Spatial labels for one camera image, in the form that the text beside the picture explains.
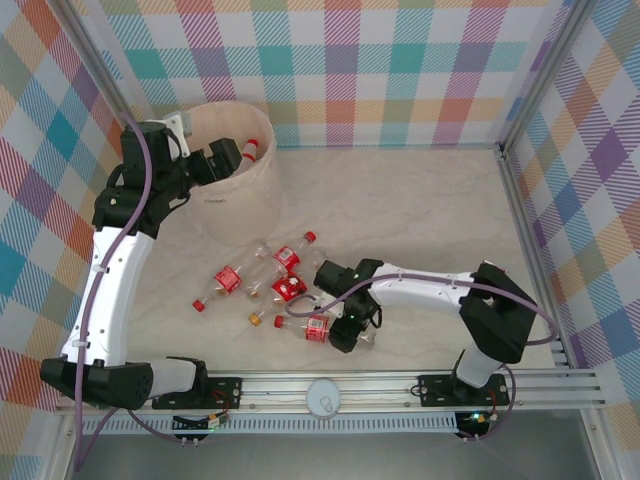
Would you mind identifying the clear bottle red-white label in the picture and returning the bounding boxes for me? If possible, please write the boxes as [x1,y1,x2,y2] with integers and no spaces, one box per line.
[240,138,260,174]

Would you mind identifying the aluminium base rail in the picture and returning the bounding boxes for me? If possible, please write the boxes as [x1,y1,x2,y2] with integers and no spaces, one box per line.
[54,368,607,415]

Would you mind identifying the white round puck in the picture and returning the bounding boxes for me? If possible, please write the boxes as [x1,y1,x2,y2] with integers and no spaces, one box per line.
[305,378,344,419]

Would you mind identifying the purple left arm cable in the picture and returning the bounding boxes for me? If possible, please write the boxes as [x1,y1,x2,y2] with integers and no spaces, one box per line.
[73,113,211,474]

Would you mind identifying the black connector board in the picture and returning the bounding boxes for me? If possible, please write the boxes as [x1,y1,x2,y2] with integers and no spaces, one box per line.
[457,409,501,440]
[171,413,232,435]

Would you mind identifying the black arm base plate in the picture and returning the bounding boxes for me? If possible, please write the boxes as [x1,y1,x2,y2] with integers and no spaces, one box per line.
[151,375,244,411]
[417,373,511,409]

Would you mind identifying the orange cap red-black label bottle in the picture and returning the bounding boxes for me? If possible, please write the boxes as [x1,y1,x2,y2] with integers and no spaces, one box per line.
[247,244,329,327]

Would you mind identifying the white slotted cable duct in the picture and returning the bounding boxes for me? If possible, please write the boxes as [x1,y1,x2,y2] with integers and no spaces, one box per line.
[79,412,459,435]

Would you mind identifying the round light wooden bin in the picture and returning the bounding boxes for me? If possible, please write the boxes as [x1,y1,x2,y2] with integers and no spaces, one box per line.
[167,101,281,247]

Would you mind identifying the aluminium frame post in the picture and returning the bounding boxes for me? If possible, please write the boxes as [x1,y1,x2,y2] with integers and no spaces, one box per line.
[59,0,139,126]
[499,0,599,151]

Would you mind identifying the clear Coke bottle red cap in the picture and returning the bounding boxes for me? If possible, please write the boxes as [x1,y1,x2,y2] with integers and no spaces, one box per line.
[273,313,379,351]
[192,243,271,312]
[246,230,319,301]

